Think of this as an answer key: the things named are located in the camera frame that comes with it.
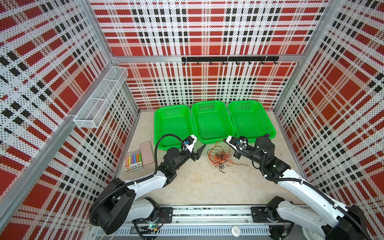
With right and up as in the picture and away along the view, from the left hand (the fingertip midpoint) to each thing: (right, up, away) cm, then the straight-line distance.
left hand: (200, 142), depth 79 cm
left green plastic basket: (-22, +14, +38) cm, 46 cm away
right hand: (+13, +3, -7) cm, 15 cm away
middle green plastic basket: (+9, +13, +35) cm, 39 cm away
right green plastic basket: (+38, +13, +36) cm, 54 cm away
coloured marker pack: (-42, -13, +14) cm, 47 cm away
